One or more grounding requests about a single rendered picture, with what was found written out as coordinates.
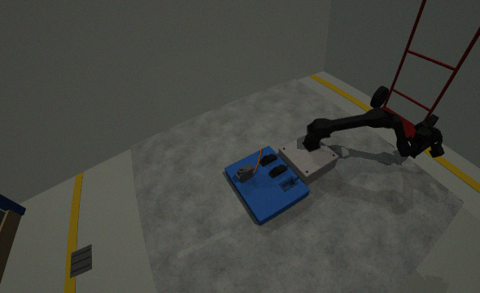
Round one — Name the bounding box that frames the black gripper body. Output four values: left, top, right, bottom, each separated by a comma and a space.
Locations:
414, 120, 445, 158

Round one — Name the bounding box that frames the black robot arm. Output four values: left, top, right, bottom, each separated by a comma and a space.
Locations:
303, 107, 443, 159

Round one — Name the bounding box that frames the blue flat deck plate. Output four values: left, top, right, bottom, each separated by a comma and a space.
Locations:
225, 146, 310, 226

